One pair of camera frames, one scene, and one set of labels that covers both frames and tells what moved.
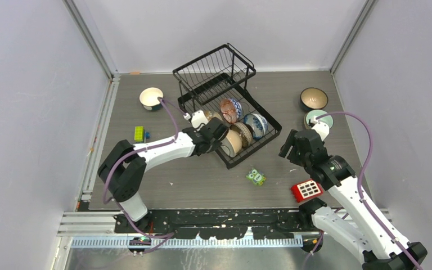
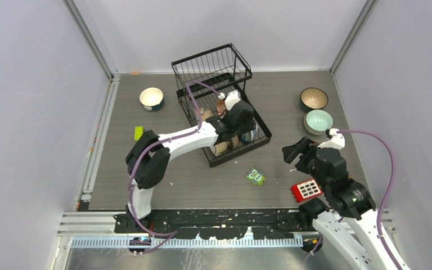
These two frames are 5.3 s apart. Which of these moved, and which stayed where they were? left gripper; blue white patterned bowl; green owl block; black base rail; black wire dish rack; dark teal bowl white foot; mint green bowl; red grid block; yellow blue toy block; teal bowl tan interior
Moved: blue white patterned bowl; left gripper; black wire dish rack
Stayed: dark teal bowl white foot; black base rail; yellow blue toy block; mint green bowl; teal bowl tan interior; green owl block; red grid block
